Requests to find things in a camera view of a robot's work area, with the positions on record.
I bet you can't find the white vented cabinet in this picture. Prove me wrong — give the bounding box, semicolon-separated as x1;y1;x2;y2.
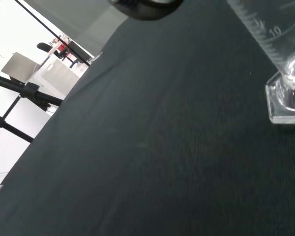
27;54;89;100

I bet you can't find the black office chair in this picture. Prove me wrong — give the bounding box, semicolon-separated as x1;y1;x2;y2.
36;42;77;62

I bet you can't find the grey metal box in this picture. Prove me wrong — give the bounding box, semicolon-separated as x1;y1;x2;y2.
0;52;42;84

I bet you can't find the black tripod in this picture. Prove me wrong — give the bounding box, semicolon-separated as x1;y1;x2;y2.
0;73;65;195

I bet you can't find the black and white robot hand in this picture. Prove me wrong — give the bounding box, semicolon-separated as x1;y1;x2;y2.
107;0;184;21

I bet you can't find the black bench cloth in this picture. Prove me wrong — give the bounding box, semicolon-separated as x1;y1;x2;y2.
0;0;295;236

